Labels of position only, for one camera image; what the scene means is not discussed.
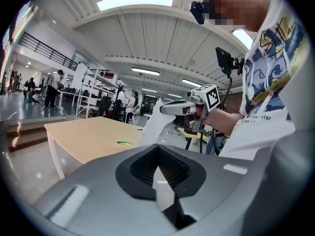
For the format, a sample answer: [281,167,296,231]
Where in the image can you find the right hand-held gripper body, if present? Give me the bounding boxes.
[186,84,221,133]

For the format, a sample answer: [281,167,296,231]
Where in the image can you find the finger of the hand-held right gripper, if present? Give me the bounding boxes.
[159,99,197,116]

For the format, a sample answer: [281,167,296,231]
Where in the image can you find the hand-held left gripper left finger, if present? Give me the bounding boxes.
[34,143,178,236]

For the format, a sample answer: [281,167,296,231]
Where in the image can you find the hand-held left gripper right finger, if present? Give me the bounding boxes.
[158,131,307,236]

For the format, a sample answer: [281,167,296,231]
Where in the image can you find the white cloth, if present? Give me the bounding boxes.
[139,96,177,212]

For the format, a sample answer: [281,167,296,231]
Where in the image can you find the person's right forearm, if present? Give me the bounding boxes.
[204,108,244,137]

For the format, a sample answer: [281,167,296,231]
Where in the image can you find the person's right hand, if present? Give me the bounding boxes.
[186,104,215,127]

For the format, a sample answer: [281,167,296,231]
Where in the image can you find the rectangular ceiling light panel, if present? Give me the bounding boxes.
[96,0,175,12]
[232,28,254,51]
[131,67,161,77]
[181,78,203,88]

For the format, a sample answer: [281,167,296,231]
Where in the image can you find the black square-base floor stand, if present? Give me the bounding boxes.
[184,131,193,150]

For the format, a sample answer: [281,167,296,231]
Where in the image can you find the black phone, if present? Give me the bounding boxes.
[215,47,232,75]

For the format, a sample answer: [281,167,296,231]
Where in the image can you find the wooden table with white legs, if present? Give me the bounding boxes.
[43,116,146,179]

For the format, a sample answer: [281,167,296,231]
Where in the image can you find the person in white printed shirt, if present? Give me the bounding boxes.
[218,0,310,161]

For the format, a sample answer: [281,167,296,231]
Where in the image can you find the black office chair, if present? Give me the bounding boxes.
[97,96,113,119]

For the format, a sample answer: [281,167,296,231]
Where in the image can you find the white metal shelf rack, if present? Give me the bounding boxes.
[75,66,119,119]

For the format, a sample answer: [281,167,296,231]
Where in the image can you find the wooden stage steps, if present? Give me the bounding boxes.
[6,116,71,153]

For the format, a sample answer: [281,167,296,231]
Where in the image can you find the person's head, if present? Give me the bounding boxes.
[208,0,270,33]

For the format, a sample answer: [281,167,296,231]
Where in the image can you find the black balcony railing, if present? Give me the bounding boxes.
[18,31,79,71]

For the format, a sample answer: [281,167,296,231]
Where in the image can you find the yellow wooden frame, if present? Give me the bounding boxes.
[176,127,210,147]

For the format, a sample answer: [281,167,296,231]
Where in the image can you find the black head-mounted camera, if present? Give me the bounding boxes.
[189,0,210,26]

